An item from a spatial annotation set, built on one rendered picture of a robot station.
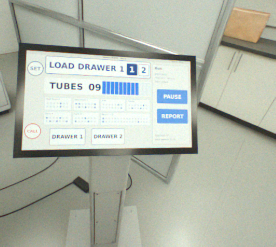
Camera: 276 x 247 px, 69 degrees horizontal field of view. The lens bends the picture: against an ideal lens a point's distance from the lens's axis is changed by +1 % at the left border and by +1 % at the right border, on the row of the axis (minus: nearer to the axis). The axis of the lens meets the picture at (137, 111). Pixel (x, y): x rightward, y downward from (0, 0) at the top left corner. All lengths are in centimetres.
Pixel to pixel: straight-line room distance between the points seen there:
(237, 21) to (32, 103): 239
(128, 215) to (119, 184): 67
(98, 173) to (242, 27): 228
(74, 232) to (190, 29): 137
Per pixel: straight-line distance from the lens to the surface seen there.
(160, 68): 63
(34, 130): 60
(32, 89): 61
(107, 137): 58
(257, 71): 248
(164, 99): 61
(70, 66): 61
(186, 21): 118
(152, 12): 127
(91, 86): 59
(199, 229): 166
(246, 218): 187
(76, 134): 58
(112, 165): 79
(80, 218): 153
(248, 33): 267
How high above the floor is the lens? 139
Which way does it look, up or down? 35 degrees down
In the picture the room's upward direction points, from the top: 8 degrees clockwise
